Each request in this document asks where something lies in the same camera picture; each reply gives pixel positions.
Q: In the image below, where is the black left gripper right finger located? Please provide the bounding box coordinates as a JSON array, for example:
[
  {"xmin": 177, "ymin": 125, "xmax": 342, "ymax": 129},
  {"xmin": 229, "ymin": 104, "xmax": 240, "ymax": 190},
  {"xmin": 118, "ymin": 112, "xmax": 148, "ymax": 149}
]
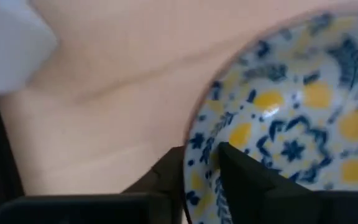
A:
[{"xmin": 217, "ymin": 141, "xmax": 358, "ymax": 224}]

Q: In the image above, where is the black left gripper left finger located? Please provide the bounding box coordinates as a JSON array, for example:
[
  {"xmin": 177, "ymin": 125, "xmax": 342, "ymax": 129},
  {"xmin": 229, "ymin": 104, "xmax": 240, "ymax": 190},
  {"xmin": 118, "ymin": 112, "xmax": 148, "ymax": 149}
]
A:
[{"xmin": 0, "ymin": 145, "xmax": 186, "ymax": 224}]

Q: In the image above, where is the blue yellow patterned bowl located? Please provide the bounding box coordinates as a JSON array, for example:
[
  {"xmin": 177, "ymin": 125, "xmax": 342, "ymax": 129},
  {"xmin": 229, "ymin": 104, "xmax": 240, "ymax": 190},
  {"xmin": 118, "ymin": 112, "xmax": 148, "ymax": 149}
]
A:
[{"xmin": 181, "ymin": 6, "xmax": 358, "ymax": 224}]

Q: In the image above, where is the potted green plant white pot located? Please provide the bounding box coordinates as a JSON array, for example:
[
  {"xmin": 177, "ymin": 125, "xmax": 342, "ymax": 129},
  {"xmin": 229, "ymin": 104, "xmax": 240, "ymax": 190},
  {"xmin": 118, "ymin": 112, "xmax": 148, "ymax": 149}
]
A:
[{"xmin": 0, "ymin": 0, "xmax": 58, "ymax": 98}]

